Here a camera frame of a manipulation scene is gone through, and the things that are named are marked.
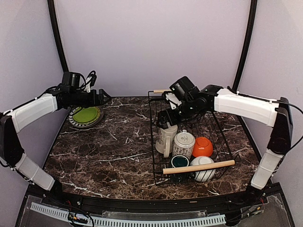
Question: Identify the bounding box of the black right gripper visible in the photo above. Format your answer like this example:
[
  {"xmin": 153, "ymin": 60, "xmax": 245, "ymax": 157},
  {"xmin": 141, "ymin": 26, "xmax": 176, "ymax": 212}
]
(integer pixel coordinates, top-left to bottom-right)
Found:
[{"xmin": 157, "ymin": 99, "xmax": 197, "ymax": 129}]

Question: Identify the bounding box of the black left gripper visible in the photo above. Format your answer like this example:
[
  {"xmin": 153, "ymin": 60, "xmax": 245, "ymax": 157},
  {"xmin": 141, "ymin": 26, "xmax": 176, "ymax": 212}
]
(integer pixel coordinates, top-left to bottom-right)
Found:
[{"xmin": 71, "ymin": 88, "xmax": 112, "ymax": 108}]

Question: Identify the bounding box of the grey reindeer snowflake plate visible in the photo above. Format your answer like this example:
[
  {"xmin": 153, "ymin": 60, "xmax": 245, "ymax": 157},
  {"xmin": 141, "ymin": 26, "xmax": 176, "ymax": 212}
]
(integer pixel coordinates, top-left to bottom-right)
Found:
[{"xmin": 68, "ymin": 106, "xmax": 105, "ymax": 130}]

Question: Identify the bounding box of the green leaf-shaped dish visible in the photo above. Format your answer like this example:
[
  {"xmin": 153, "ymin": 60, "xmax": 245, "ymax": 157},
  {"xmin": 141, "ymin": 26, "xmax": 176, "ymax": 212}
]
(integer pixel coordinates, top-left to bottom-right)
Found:
[{"xmin": 72, "ymin": 107, "xmax": 98, "ymax": 123}]

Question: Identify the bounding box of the white mug with grey pattern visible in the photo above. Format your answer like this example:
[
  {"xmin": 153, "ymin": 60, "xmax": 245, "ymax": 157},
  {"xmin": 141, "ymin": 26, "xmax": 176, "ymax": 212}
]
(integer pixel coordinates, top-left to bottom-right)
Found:
[{"xmin": 155, "ymin": 125, "xmax": 178, "ymax": 158}]

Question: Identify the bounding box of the white cup with black characters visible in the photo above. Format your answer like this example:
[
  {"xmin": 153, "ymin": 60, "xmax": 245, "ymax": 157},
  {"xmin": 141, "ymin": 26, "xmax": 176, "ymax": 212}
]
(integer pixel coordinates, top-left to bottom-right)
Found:
[{"xmin": 172, "ymin": 130, "xmax": 196, "ymax": 159}]

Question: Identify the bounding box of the white plate with black stripes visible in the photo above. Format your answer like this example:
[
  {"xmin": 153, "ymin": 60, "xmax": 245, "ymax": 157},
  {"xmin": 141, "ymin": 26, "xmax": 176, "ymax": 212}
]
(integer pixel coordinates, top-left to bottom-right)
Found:
[{"xmin": 68, "ymin": 107, "xmax": 102, "ymax": 128}]

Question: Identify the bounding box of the yellow woven plate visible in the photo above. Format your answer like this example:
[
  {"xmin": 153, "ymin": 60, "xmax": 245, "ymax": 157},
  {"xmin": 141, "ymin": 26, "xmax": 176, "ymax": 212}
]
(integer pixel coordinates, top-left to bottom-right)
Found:
[{"xmin": 71, "ymin": 107, "xmax": 101, "ymax": 125}]

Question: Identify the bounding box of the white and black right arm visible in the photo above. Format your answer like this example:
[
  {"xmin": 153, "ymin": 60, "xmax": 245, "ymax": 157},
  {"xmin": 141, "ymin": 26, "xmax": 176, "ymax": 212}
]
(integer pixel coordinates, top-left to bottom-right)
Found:
[{"xmin": 157, "ymin": 76, "xmax": 293, "ymax": 205}]

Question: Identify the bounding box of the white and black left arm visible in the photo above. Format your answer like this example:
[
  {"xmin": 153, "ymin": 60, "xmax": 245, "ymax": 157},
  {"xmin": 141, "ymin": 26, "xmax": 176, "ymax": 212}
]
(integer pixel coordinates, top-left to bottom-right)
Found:
[{"xmin": 0, "ymin": 70, "xmax": 111, "ymax": 206}]

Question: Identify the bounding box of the dark green cup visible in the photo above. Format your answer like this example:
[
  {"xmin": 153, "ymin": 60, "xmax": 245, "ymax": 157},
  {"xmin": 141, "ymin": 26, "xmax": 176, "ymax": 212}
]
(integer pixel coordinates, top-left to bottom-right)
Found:
[{"xmin": 170, "ymin": 155, "xmax": 189, "ymax": 168}]

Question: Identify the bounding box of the orange bowl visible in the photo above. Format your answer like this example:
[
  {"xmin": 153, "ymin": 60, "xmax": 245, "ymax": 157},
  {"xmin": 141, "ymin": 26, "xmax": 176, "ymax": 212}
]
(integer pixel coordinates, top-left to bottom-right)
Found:
[{"xmin": 192, "ymin": 137, "xmax": 214, "ymax": 157}]

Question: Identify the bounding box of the white bowl with black stripes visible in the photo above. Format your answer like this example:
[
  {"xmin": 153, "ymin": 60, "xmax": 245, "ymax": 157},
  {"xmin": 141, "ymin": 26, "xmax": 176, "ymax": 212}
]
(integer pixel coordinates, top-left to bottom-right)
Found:
[{"xmin": 190, "ymin": 156, "xmax": 216, "ymax": 182}]

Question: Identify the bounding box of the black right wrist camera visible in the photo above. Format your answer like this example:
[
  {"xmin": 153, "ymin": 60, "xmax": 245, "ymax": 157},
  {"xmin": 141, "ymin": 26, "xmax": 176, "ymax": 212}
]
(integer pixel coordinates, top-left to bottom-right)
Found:
[{"xmin": 162, "ymin": 91, "xmax": 182, "ymax": 110}]

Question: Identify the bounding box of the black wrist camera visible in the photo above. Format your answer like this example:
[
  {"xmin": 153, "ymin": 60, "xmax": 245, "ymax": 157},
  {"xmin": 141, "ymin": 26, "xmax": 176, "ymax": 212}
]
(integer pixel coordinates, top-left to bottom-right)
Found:
[
  {"xmin": 162, "ymin": 91, "xmax": 182, "ymax": 110},
  {"xmin": 84, "ymin": 70, "xmax": 97, "ymax": 93}
]

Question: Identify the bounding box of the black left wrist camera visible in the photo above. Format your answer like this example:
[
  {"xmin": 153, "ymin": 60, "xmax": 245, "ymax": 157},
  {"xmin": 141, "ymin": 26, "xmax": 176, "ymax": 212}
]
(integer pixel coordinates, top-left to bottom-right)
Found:
[{"xmin": 84, "ymin": 70, "xmax": 97, "ymax": 93}]

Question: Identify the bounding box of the black wire dish rack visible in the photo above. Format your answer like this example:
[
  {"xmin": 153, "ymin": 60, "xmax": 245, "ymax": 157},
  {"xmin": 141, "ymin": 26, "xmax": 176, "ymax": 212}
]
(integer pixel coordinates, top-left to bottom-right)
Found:
[{"xmin": 148, "ymin": 92, "xmax": 236, "ymax": 185}]

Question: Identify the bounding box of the white slotted cable duct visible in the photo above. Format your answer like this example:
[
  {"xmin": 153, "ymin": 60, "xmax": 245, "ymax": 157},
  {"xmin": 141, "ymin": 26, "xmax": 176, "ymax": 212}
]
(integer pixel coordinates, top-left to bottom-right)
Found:
[{"xmin": 30, "ymin": 202, "xmax": 226, "ymax": 227}]

